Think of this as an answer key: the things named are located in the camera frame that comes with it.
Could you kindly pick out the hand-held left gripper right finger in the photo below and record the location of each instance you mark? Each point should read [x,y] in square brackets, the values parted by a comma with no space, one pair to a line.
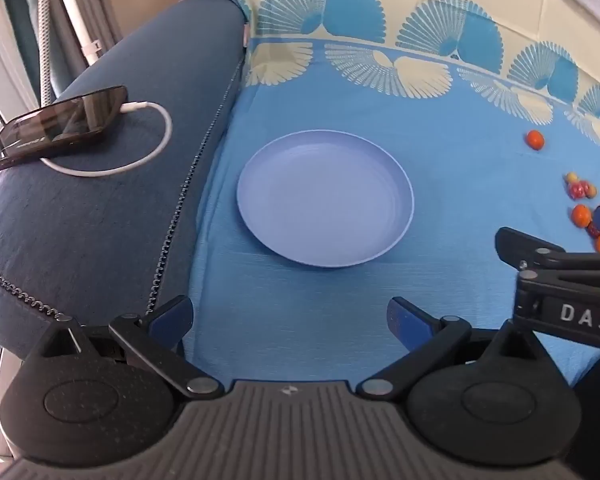
[405,322]

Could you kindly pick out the blue fan-print blanket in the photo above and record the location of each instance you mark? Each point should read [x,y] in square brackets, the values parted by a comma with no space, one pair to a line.
[455,110]

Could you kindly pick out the light blue plate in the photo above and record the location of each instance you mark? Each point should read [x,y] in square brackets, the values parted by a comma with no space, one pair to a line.
[325,200]

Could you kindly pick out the black smartphone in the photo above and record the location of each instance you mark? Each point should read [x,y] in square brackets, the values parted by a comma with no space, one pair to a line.
[55,125]

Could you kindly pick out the small yellow-green fruit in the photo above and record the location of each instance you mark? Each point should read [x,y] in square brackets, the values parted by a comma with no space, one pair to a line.
[590,190]
[571,177]

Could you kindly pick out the teal curtain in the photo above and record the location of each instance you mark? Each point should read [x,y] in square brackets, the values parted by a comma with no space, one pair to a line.
[22,20]

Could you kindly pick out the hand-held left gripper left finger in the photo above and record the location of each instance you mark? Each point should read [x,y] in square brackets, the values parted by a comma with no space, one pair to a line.
[172,316]

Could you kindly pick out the white window frame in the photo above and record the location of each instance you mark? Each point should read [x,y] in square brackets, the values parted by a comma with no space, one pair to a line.
[0,50]

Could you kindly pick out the white pole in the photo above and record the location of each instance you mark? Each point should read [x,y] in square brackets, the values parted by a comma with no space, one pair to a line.
[75,15]

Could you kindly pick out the dark blue pillow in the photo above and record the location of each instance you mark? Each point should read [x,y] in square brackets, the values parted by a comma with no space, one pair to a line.
[105,235]

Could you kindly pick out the dark red date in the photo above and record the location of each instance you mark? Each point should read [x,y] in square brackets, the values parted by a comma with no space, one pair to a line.
[593,231]

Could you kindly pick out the red fruit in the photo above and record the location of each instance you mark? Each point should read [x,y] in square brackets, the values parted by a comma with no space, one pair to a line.
[577,190]

